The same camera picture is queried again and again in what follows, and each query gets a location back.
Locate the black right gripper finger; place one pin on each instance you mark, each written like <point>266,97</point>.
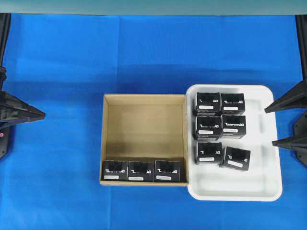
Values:
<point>296,97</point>

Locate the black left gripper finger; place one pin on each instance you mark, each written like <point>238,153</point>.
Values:
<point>297,143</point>

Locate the black box carried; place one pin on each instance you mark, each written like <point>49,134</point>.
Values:
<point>237,159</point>

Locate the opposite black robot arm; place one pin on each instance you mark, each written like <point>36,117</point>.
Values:
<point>14,111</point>

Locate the black box tray far-right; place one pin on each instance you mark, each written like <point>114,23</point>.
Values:
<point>232,103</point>

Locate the black box tray mid-right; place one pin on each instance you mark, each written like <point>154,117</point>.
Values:
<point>233,126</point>

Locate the black box tray far-left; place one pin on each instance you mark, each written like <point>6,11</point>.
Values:
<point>207,104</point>

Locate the black box tray near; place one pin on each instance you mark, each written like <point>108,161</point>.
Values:
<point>209,152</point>

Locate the black box tray mid-left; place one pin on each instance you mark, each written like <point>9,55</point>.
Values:
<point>208,127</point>

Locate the black box cardboard right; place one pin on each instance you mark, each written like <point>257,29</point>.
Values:
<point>166,171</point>

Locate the black box cardboard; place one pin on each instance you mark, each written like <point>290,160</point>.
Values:
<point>142,171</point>
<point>115,170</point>
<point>166,171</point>

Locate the brown cardboard box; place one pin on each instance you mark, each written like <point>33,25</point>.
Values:
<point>145,127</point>

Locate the black box cardboard middle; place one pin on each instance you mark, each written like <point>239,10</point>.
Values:
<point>142,171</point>

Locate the black box cardboard left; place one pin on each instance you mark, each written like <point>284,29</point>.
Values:
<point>115,170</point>

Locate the white plastic tray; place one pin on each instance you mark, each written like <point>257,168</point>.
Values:
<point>263,180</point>

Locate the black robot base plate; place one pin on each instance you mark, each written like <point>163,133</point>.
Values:
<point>300,132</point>

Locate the black metal frame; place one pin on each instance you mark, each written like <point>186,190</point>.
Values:
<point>301,26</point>

